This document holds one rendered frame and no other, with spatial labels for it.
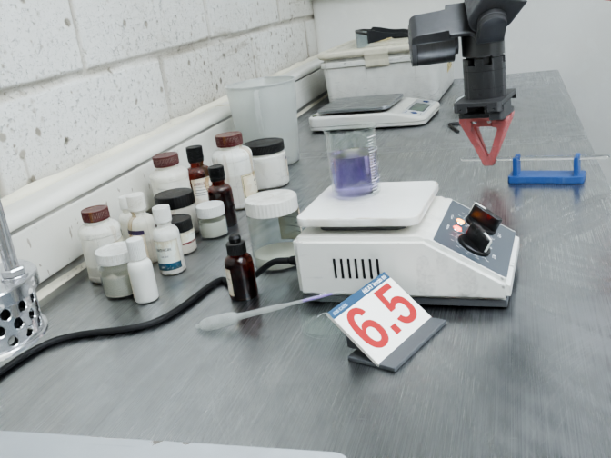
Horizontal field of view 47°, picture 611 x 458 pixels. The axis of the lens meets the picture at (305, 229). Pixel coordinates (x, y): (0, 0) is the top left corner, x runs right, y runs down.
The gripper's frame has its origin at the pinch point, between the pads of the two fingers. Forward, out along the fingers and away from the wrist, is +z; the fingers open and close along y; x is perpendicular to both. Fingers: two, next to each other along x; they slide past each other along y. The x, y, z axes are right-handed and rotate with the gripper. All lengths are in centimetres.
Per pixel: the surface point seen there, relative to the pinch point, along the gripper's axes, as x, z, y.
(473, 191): -1.0, 3.1, 5.5
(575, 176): 11.8, 2.2, 1.6
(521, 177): 4.8, 2.2, 1.7
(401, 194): -0.2, -5.7, 34.9
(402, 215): 2.2, -5.7, 41.4
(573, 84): -3, 8, -110
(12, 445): -18, 2, 71
